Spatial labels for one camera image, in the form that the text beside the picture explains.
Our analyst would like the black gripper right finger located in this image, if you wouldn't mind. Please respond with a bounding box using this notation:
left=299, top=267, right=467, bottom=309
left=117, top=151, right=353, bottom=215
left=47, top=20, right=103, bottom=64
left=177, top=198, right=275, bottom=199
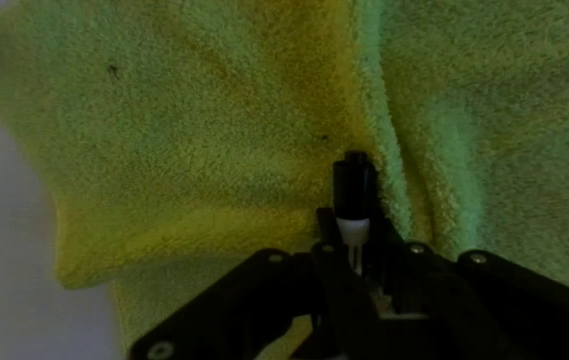
left=361, top=240, right=569, bottom=360

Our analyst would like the yellow microfiber towel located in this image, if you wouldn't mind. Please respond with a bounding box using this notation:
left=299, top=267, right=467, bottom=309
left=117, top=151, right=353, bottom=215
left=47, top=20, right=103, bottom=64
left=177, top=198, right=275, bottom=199
left=0, top=0, right=569, bottom=360

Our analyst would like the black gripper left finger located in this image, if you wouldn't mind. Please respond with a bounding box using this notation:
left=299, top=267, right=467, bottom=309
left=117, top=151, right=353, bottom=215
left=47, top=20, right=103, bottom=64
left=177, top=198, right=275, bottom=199
left=129, top=242, right=359, bottom=360

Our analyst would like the black and white marker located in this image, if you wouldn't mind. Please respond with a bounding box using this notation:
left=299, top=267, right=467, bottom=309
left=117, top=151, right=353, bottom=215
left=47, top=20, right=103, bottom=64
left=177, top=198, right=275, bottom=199
left=331, top=149, right=379, bottom=277

